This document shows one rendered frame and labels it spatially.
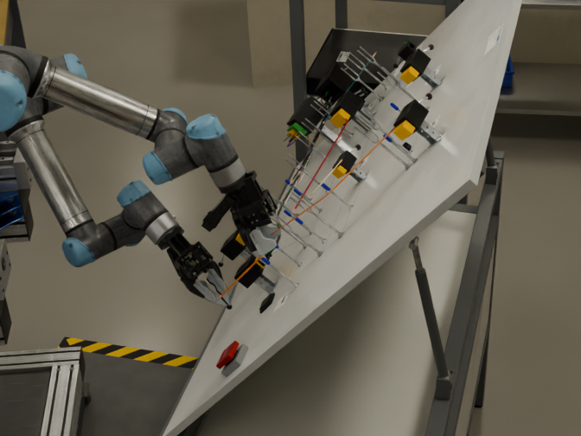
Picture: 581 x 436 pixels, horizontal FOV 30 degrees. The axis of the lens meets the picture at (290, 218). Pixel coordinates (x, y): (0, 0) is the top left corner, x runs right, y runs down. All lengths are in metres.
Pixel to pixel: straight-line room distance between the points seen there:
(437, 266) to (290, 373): 0.59
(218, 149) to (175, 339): 1.84
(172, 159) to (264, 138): 2.90
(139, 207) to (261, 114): 2.93
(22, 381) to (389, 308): 1.37
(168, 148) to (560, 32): 3.72
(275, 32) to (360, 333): 2.94
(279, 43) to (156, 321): 1.93
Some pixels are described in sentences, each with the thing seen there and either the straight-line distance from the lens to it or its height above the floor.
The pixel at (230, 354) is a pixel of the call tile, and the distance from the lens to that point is 2.31.
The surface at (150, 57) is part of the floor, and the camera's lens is 6.10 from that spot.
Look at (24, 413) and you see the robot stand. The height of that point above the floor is 0.21.
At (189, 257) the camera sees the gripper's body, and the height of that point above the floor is 1.17.
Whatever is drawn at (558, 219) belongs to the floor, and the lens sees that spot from 4.71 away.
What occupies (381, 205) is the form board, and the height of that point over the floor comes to 1.42.
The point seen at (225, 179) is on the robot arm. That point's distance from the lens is 2.35.
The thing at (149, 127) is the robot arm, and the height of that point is 1.46.
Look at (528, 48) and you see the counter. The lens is 5.82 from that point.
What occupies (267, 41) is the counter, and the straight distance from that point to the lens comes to 5.57.
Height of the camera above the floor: 2.66
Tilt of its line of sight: 35 degrees down
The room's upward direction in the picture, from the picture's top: 3 degrees counter-clockwise
